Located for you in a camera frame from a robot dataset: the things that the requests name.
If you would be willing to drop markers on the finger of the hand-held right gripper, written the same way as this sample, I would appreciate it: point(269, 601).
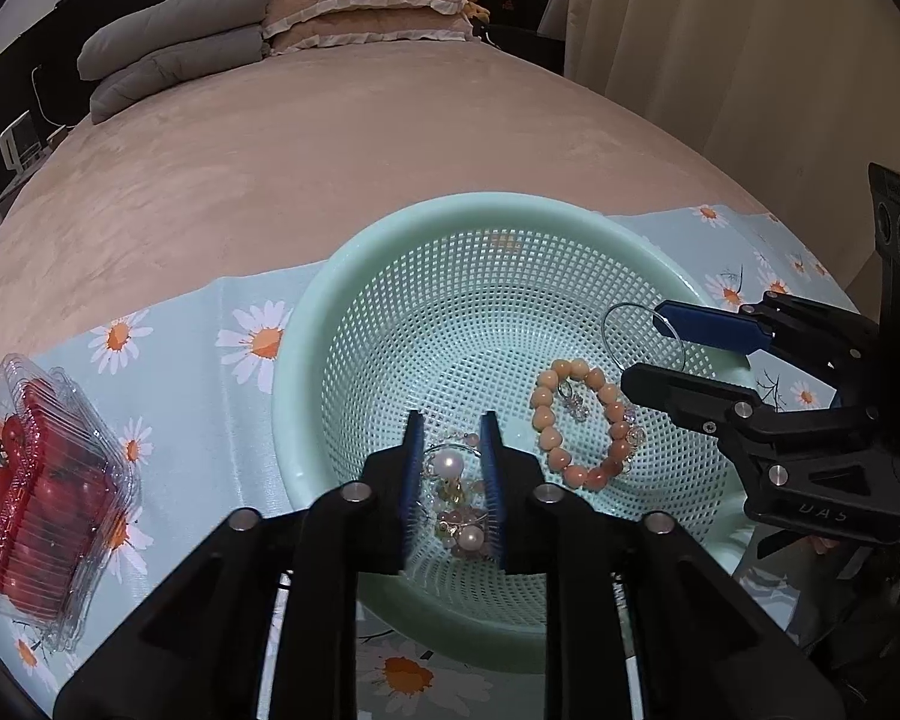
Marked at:
point(709, 326)
point(682, 390)

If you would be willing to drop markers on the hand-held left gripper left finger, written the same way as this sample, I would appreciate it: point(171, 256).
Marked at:
point(411, 495)

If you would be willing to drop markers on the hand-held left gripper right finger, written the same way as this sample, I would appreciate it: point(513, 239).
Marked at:
point(493, 495)

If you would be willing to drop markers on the pearl earring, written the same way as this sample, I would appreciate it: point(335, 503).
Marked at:
point(447, 463)

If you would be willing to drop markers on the thin silver hoop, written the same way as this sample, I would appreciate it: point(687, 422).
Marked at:
point(606, 330)

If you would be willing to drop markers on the silver charm pendant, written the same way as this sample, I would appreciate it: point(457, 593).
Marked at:
point(572, 397)

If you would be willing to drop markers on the green plastic colander basket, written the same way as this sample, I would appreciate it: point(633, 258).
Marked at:
point(457, 300)

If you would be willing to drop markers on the grey patterned clothing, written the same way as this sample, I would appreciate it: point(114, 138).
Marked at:
point(870, 615)

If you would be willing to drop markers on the daisy print cloth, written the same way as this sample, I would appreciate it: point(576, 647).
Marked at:
point(195, 405)

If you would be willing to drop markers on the cream curtain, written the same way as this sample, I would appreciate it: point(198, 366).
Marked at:
point(720, 52)

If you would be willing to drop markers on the beige bedspread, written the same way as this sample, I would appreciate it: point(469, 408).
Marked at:
point(307, 165)

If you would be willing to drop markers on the clear box of cherry tomatoes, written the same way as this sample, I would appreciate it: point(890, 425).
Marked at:
point(45, 510)

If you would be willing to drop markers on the yellow plush toy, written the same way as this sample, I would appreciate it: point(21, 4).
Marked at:
point(474, 4)

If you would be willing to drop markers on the grey folded quilt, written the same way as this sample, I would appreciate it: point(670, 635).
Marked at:
point(172, 71)
point(172, 15)

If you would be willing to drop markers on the white bedside device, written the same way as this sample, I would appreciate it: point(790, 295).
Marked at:
point(22, 142)

